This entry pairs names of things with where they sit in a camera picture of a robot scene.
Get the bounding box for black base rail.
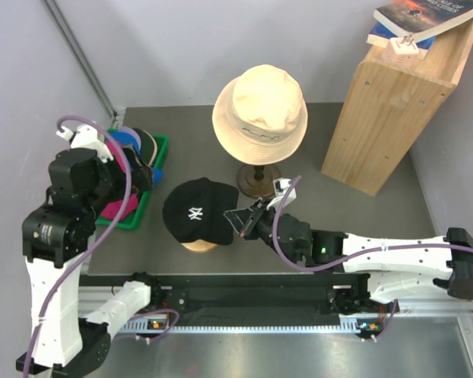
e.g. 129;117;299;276
80;272;381;315

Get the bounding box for lavender baseball cap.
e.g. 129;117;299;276
119;126;141;149

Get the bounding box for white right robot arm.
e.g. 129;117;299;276
224;199;473;313

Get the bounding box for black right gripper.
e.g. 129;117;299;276
226;197;298;265

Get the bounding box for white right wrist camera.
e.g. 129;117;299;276
266;178;296;210

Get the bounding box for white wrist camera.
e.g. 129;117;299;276
56;124;114;163
266;178;296;210

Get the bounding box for cream bucket hat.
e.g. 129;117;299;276
212;65;308;165

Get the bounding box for black baseball cap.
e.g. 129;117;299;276
162;177;239;246

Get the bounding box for green plastic tray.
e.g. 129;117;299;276
109;126;169;231

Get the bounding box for light wooden hat stand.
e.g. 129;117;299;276
182;239;218;253

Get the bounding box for blue baseball cap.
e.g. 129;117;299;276
110;130;169;187

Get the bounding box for tall wooden shelf box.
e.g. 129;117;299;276
321;19;473;195

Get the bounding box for dark green baseball cap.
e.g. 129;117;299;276
133;128;158;166

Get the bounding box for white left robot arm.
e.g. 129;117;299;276
16;145;163;377

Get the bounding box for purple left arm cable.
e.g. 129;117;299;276
21;114;181;378

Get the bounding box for grey cable duct strip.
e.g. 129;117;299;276
118;317;382;335

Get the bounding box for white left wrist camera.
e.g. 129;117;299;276
56;124;114;163

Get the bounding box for dark wooden hat stand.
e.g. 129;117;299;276
236;165;281;198

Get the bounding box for magenta baseball cap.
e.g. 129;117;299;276
100;140;139;222

